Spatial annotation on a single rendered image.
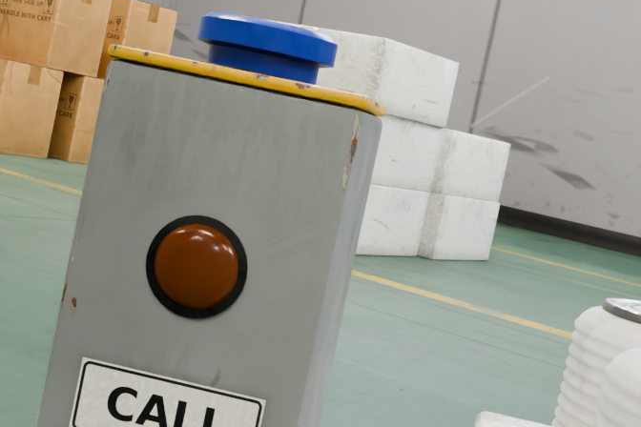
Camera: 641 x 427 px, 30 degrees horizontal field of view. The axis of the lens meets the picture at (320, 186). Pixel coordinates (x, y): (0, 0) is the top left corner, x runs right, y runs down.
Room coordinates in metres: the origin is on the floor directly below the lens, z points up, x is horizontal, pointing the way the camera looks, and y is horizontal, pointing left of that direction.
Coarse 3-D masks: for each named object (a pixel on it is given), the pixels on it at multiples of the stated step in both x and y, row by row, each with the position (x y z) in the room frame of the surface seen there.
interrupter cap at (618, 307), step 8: (608, 304) 0.51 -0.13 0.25; (616, 304) 0.51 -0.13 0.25; (624, 304) 0.53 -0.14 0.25; (632, 304) 0.53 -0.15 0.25; (640, 304) 0.55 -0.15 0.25; (608, 312) 0.51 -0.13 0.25; (616, 312) 0.50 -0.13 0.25; (624, 312) 0.50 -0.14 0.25; (632, 312) 0.50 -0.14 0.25; (640, 312) 0.51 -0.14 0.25; (632, 320) 0.50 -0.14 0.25; (640, 320) 0.49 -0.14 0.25
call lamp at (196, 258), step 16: (192, 224) 0.31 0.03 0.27; (176, 240) 0.31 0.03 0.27; (192, 240) 0.31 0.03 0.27; (208, 240) 0.31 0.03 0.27; (224, 240) 0.31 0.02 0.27; (160, 256) 0.31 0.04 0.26; (176, 256) 0.31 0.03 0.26; (192, 256) 0.31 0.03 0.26; (208, 256) 0.31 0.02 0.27; (224, 256) 0.31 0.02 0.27; (160, 272) 0.31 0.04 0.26; (176, 272) 0.31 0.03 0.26; (192, 272) 0.31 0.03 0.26; (208, 272) 0.31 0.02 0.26; (224, 272) 0.31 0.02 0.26; (160, 288) 0.31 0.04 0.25; (176, 288) 0.31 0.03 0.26; (192, 288) 0.31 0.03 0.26; (208, 288) 0.31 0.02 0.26; (224, 288) 0.31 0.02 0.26; (176, 304) 0.31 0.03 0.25; (192, 304) 0.31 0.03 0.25; (208, 304) 0.31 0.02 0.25
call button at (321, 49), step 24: (216, 24) 0.33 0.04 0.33; (240, 24) 0.33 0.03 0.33; (264, 24) 0.33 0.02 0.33; (216, 48) 0.34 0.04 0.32; (240, 48) 0.33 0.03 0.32; (264, 48) 0.32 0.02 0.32; (288, 48) 0.33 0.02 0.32; (312, 48) 0.33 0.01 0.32; (336, 48) 0.34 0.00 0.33; (264, 72) 0.33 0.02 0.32; (288, 72) 0.33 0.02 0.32; (312, 72) 0.34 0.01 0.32
